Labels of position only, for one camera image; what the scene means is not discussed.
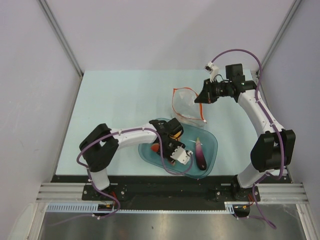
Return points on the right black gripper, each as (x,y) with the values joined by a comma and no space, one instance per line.
(206,96)

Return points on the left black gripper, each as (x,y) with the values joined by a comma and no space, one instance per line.
(167,154)

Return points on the toy watermelon slice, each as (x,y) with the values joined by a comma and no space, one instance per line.
(155,147)

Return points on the clear orange zip top bag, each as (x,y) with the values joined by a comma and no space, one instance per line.
(182,104)

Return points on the grey toy fish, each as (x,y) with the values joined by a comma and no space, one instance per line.
(191,122)

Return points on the blue transparent plastic tub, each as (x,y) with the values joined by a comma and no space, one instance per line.
(202,143)

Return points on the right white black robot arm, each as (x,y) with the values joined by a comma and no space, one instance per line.
(273,149)

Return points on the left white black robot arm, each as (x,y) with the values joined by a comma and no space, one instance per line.
(99,147)

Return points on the orange toy peach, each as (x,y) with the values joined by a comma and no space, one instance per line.
(177,136)

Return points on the purple toy eggplant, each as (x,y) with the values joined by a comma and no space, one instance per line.
(199,156)

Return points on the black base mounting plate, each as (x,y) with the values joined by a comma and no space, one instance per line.
(243,208)

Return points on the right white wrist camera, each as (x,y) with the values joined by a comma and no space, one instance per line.
(213,70)

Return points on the white slotted cable duct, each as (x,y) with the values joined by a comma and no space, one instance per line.
(102,208)

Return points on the right aluminium corner post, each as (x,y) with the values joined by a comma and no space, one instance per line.
(281,31)

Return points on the aluminium corner post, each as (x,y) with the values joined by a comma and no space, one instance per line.
(57,30)
(281,31)

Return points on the left aluminium corner post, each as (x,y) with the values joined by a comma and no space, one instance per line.
(57,30)

